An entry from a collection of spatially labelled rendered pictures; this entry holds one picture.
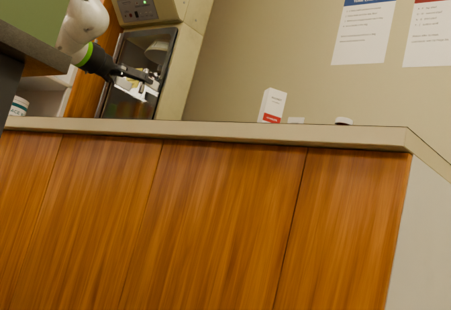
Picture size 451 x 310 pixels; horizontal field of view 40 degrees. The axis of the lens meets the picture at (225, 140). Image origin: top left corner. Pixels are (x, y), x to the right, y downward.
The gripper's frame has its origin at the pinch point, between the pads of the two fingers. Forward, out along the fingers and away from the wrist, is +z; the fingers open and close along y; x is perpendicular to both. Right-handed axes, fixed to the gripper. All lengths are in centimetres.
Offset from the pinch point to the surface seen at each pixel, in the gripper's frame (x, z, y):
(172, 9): -29.0, 0.6, -3.7
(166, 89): -1.3, 6.3, -5.3
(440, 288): 47, 6, -109
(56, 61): 23, -65, -52
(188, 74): -10.5, 14.8, -5.3
